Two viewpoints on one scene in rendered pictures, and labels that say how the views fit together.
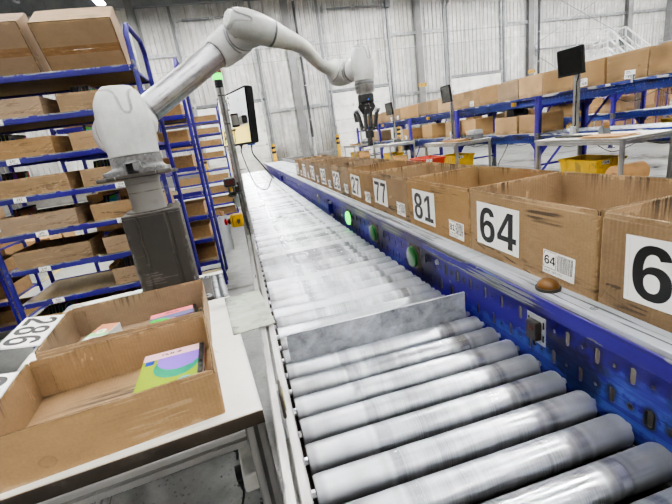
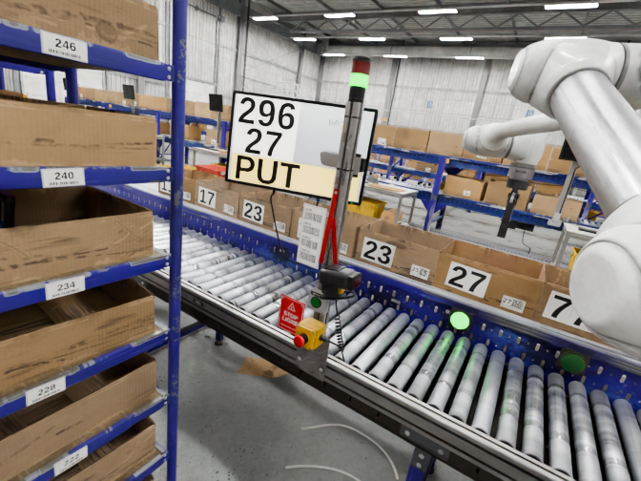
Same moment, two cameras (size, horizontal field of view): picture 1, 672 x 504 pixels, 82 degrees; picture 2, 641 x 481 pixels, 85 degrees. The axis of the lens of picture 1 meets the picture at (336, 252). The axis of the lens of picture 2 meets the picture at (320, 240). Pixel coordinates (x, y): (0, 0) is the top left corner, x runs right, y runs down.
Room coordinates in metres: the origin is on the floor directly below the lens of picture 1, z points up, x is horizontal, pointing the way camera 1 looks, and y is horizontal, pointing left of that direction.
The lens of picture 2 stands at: (1.59, 1.28, 1.46)
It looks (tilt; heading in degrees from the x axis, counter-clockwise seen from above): 17 degrees down; 312
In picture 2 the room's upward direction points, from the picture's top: 9 degrees clockwise
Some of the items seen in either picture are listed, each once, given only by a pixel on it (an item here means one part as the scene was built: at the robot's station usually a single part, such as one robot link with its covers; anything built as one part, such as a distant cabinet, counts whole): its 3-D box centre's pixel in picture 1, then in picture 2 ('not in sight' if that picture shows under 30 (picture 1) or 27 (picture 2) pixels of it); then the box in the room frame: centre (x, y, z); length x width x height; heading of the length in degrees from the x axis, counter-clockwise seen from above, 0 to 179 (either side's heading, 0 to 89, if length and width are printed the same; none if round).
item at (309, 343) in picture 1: (381, 328); not in sight; (0.86, -0.08, 0.76); 0.46 x 0.01 x 0.09; 102
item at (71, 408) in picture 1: (119, 386); not in sight; (0.71, 0.48, 0.80); 0.38 x 0.28 x 0.10; 110
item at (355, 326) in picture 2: (295, 229); (354, 327); (2.29, 0.22, 0.72); 0.52 x 0.05 x 0.05; 102
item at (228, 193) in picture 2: (321, 168); (233, 198); (3.55, 0.02, 0.97); 0.39 x 0.29 x 0.17; 12
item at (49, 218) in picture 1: (51, 217); not in sight; (2.37, 1.67, 0.99); 0.40 x 0.30 x 0.10; 100
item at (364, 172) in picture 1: (386, 182); (487, 275); (2.00, -0.31, 0.96); 0.39 x 0.29 x 0.17; 12
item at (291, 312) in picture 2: not in sight; (298, 319); (2.31, 0.53, 0.85); 0.16 x 0.01 x 0.13; 12
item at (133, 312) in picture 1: (137, 325); not in sight; (1.01, 0.58, 0.80); 0.38 x 0.28 x 0.10; 107
